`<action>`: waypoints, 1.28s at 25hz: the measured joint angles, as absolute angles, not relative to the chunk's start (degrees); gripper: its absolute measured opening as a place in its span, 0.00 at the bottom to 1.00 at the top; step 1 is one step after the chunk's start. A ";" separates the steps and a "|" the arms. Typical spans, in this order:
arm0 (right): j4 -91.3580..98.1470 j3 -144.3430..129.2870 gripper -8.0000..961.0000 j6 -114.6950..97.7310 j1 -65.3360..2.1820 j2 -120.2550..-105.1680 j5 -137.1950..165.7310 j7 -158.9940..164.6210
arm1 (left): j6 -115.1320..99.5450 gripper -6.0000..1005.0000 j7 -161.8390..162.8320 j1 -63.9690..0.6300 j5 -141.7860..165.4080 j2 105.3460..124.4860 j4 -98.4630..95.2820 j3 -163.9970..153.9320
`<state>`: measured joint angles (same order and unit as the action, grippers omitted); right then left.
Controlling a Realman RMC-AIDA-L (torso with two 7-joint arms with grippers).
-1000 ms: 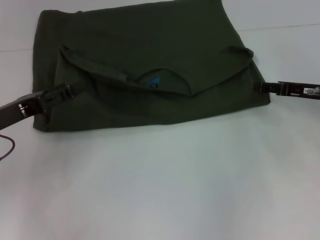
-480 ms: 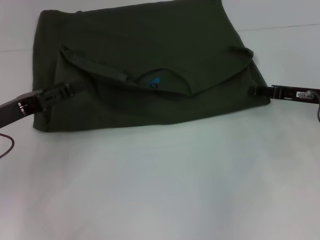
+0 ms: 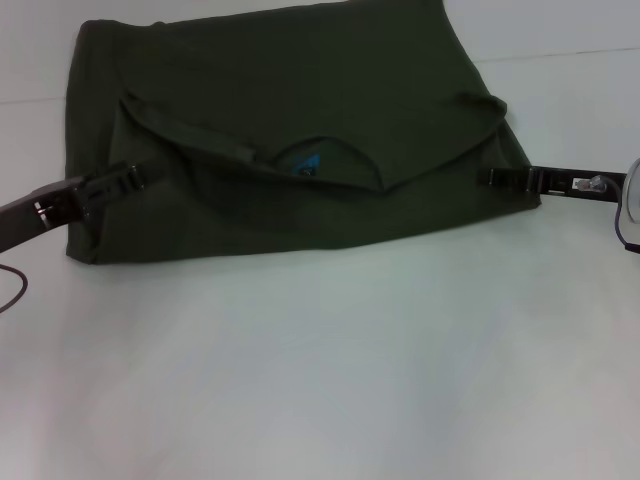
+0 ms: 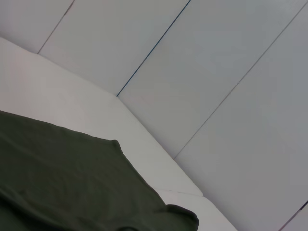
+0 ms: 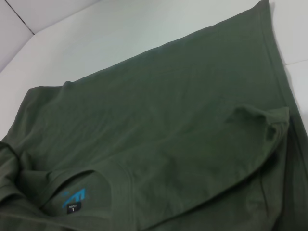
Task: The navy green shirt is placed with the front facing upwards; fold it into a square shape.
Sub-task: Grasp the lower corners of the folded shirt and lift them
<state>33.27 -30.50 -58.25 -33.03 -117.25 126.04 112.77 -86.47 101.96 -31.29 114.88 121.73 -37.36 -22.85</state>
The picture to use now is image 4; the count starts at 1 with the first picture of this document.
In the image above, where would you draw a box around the dark green FREE T-shirt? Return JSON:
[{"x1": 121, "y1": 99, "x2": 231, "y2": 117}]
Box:
[{"x1": 0, "y1": 110, "x2": 200, "y2": 231}]

